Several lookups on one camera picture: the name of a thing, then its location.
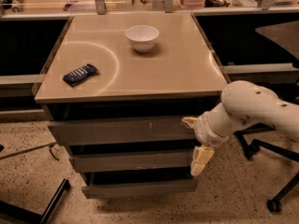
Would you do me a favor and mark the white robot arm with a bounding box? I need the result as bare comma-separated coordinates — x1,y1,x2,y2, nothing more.
181,80,299,176

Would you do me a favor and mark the grey middle drawer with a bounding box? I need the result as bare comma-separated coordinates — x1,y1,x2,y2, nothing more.
69,149,192,173

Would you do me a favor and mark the grey bottom drawer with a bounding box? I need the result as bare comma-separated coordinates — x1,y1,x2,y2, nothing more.
81,178,198,199

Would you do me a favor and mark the dark blue snack packet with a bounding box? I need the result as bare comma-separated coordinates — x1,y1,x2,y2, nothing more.
63,63,99,87

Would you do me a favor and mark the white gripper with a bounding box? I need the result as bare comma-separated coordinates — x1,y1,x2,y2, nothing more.
181,112,228,176

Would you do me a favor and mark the grey top drawer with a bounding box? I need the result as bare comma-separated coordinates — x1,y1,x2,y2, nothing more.
49,116,194,146

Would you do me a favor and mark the beige top drawer cabinet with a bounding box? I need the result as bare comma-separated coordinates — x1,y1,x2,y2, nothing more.
36,13,226,186

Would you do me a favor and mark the grey drawer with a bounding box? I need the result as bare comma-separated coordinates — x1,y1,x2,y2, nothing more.
69,149,192,173
81,178,198,199
49,116,194,146

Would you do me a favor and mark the white ceramic bowl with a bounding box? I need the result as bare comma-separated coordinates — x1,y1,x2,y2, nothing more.
125,25,160,52

